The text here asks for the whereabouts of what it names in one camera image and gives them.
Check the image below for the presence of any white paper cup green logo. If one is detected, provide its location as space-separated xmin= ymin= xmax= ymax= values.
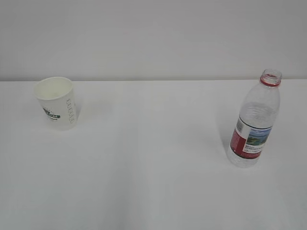
xmin=34 ymin=77 xmax=77 ymax=131

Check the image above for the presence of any clear plastic water bottle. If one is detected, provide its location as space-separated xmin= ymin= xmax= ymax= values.
xmin=226 ymin=69 xmax=282 ymax=168

